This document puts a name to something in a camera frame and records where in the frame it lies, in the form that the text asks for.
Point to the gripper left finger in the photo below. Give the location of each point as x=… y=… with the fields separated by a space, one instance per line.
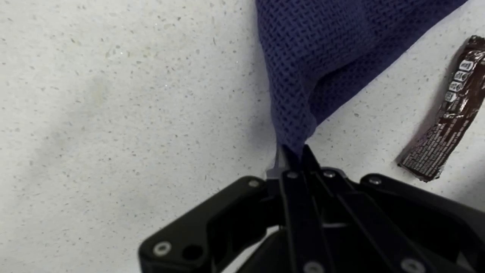
x=212 y=227

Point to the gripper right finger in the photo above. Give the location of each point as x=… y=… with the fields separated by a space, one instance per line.
x=382 y=212

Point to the blue knitted cloth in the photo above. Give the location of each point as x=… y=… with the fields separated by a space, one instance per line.
x=326 y=64

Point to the brown snack wrapper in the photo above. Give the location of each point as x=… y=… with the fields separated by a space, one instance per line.
x=451 y=113

